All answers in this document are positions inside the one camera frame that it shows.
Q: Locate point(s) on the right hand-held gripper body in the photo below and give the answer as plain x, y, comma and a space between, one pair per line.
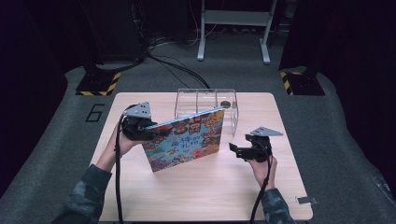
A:
260, 146

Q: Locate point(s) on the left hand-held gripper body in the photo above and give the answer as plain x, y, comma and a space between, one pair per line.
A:
137, 121

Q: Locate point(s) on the colourful picture book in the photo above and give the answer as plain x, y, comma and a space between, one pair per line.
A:
190, 140

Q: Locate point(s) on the clear acrylic box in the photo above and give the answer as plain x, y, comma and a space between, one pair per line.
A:
202, 101

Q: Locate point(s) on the person's left hand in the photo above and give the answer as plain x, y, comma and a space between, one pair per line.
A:
126, 144

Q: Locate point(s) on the person's right hand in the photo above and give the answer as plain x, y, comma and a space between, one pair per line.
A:
264, 172

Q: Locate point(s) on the small dark round disc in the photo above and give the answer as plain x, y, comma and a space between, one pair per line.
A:
225, 104

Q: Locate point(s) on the black base with yellow stripes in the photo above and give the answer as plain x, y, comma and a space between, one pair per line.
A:
99, 84
303, 83

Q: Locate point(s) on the small grey tag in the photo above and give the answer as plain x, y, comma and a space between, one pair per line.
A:
306, 200

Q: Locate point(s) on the dark cabinet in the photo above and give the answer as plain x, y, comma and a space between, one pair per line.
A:
112, 31

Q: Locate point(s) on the white metal stand frame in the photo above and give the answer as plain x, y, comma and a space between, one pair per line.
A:
236, 18

